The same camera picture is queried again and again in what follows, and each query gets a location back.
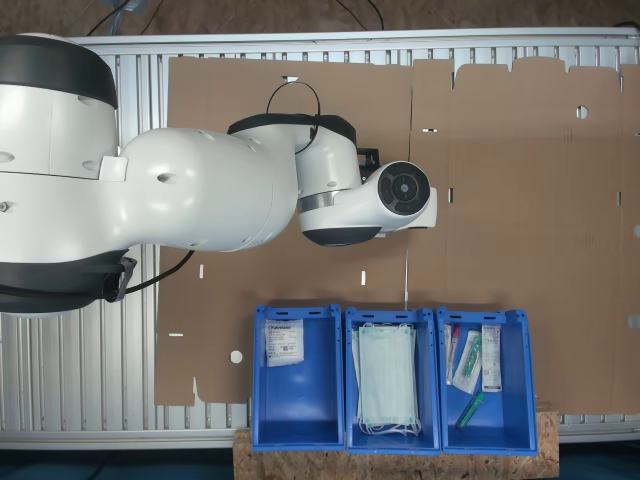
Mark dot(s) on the long white printed packet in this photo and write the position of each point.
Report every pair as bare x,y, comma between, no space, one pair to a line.
491,360

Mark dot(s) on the brown cardboard sheet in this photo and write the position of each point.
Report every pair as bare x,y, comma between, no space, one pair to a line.
325,100
550,225

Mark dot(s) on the printed flat cotton packet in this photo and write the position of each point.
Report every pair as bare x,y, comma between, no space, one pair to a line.
284,345

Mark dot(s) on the loose green capped tube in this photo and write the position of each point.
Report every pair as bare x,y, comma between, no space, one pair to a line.
470,410

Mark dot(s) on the blue bin with face masks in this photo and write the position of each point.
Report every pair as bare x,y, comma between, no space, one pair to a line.
427,360

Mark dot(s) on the chipboard wood board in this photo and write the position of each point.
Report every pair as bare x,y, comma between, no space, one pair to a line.
400,467

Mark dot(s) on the blue bin with cotton packet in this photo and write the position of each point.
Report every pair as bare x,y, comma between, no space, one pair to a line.
300,400

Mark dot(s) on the blue bin with tube packets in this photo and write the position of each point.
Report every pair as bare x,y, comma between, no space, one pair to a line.
510,415

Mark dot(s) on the pale face mask stack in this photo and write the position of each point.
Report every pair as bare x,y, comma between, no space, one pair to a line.
387,375

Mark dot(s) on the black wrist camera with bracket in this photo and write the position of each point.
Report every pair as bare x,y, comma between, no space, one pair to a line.
367,160

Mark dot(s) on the clear packet with green item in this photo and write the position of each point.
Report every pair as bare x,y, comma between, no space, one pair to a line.
469,360

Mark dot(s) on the clear packet with red tube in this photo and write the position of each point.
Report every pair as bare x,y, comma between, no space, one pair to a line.
451,350

